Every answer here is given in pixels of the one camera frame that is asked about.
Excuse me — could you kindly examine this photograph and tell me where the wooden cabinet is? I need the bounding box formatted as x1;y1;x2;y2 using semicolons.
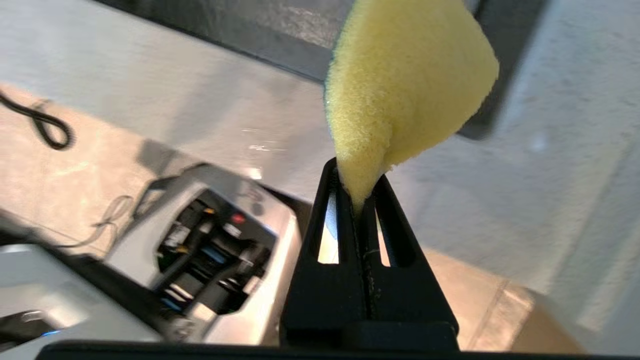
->
509;292;587;354

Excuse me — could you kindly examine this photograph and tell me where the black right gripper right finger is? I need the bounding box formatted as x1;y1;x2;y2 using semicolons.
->
362;174;460;350

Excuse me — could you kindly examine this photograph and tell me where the black coiled cable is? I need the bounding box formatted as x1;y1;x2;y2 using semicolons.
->
0;90;76;152

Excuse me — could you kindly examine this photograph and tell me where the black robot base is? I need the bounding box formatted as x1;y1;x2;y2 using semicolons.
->
105;162;307;346

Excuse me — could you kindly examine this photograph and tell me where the yellow green sponge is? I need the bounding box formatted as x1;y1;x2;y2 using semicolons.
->
324;0;500;212

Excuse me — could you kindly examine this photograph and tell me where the stainless steel sink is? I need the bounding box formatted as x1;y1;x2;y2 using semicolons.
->
95;0;548;142

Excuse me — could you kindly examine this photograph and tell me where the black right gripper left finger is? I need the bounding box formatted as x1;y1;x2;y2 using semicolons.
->
280;157;370;348

